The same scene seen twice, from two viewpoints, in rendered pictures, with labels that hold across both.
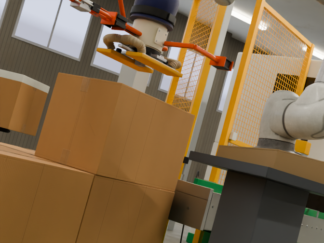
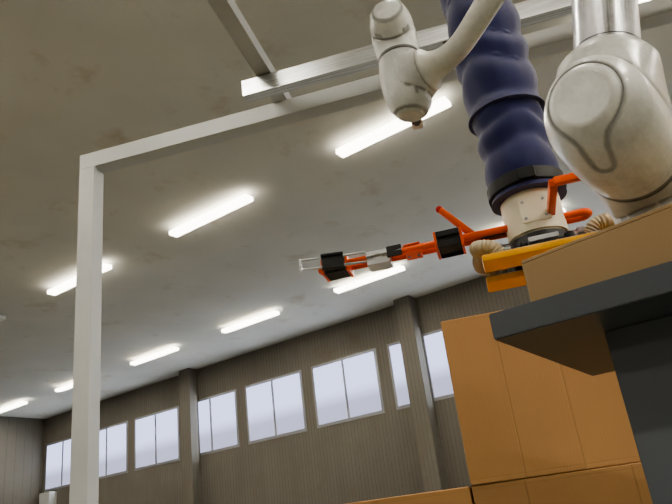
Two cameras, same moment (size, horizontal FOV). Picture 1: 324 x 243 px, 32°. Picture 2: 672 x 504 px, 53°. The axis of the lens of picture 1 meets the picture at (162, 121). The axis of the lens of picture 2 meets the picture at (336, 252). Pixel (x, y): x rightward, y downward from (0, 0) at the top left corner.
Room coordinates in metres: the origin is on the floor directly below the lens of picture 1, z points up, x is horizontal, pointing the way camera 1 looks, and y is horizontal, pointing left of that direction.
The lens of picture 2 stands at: (1.44, -1.20, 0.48)
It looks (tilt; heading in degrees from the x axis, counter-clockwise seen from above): 23 degrees up; 65
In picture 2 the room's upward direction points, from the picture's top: 7 degrees counter-clockwise
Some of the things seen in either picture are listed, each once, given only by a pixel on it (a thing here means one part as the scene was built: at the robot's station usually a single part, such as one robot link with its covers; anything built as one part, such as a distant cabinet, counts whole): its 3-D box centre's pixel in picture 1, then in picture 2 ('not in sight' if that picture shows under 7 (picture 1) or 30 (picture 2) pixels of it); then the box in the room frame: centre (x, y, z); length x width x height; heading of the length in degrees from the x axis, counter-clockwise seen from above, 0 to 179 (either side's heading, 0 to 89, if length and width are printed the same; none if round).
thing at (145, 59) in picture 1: (155, 61); (544, 246); (2.67, 0.10, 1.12); 0.34 x 0.10 x 0.05; 142
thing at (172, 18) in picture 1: (153, 17); (526, 189); (2.73, 0.18, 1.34); 0.23 x 0.23 x 0.04
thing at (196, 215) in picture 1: (151, 197); not in sight; (3.03, -0.05, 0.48); 0.70 x 0.03 x 0.15; 52
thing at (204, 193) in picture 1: (156, 179); not in sight; (3.03, -0.05, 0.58); 0.70 x 0.03 x 0.06; 52
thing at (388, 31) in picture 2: not in sight; (393, 34); (2.18, -0.11, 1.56); 0.16 x 0.11 x 0.13; 53
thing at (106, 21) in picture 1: (114, 20); (449, 243); (2.53, 0.33, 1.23); 0.10 x 0.08 x 0.06; 52
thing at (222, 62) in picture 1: (221, 63); not in sight; (2.81, -0.21, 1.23); 0.09 x 0.08 x 0.05; 52
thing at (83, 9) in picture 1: (81, 4); (379, 260); (2.36, 0.46, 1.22); 0.07 x 0.07 x 0.04; 52
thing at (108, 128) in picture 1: (118, 134); (575, 392); (2.73, 0.18, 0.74); 0.60 x 0.40 x 0.40; 143
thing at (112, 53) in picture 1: (126, 58); (543, 268); (2.79, 0.25, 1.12); 0.34 x 0.10 x 0.05; 142
